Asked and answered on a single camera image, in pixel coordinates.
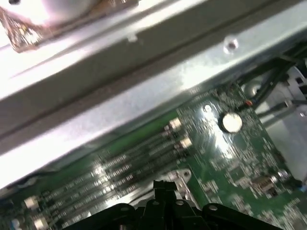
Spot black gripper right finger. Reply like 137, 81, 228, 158
165, 181, 273, 230

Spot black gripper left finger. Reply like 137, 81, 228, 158
63, 181, 166, 230

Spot metal socket cover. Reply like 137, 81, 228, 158
176, 178, 199, 209

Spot black RAM slot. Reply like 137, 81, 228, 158
24, 118, 183, 209
33, 138, 192, 230
59, 153, 185, 230
33, 129, 185, 219

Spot green motherboard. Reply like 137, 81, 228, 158
0, 82, 303, 230

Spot silver coin battery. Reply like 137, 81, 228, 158
220, 112, 243, 133

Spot black grey PC case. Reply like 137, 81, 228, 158
0, 0, 307, 192

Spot black wire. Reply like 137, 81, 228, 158
249, 54, 298, 106

